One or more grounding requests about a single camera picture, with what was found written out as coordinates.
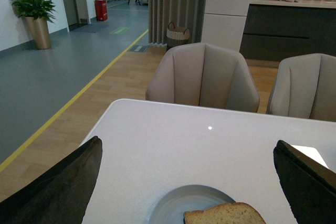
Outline brown bread slice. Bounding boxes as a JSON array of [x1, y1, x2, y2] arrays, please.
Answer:
[[183, 202, 266, 224]]

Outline red bin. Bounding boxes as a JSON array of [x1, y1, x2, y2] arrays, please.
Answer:
[[94, 0, 108, 21]]

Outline dark grey kitchen counter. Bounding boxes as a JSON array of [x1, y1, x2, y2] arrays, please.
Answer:
[[240, 2, 335, 61]]

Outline beige chair on right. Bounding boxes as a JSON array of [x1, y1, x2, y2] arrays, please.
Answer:
[[266, 53, 335, 122]]

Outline woven basket with handles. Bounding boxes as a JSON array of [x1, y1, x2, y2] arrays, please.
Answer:
[[166, 22, 192, 50]]

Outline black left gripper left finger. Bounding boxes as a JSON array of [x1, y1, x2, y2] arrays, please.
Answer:
[[1, 136, 102, 223]]

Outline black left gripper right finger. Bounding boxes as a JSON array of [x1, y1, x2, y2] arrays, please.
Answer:
[[273, 140, 335, 223]]

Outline green potted plant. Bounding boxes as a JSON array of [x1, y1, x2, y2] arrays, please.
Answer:
[[9, 0, 56, 23]]

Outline light blue round plate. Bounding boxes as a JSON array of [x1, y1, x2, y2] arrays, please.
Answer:
[[149, 185, 235, 223]]

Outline white tall cabinet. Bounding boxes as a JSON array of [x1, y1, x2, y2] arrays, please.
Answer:
[[201, 0, 250, 51]]

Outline grey slatted partition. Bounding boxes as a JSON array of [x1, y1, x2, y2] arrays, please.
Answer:
[[148, 0, 206, 44]]

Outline gold plant pot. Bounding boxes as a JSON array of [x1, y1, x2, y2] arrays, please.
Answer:
[[24, 17, 51, 50]]

